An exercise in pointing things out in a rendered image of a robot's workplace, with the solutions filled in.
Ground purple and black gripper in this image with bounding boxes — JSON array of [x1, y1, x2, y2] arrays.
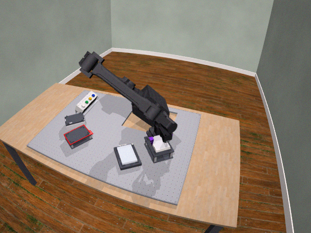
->
[[146, 127, 157, 145]]

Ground operator button panel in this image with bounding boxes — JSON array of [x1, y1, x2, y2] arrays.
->
[[75, 91, 98, 116]]

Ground white rectangular plate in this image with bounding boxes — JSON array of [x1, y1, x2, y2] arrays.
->
[[152, 135, 171, 153]]

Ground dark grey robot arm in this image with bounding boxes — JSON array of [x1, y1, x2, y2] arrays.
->
[[79, 51, 177, 143]]

